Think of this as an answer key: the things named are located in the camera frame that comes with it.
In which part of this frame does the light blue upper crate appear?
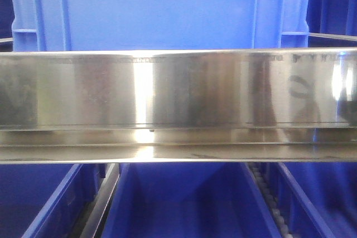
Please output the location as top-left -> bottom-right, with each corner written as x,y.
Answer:
12,0 -> 309,51

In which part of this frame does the stainless steel shelf beam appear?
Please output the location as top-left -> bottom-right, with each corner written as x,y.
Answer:
1,47 -> 356,163

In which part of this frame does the right roller track rail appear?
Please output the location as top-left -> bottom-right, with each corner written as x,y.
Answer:
247,162 -> 293,238

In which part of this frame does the left metal divider rail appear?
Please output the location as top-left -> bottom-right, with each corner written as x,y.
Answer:
79,163 -> 119,238

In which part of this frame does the blue bin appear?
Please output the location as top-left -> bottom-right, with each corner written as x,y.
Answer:
1,164 -> 107,237
260,162 -> 356,237
102,163 -> 281,237

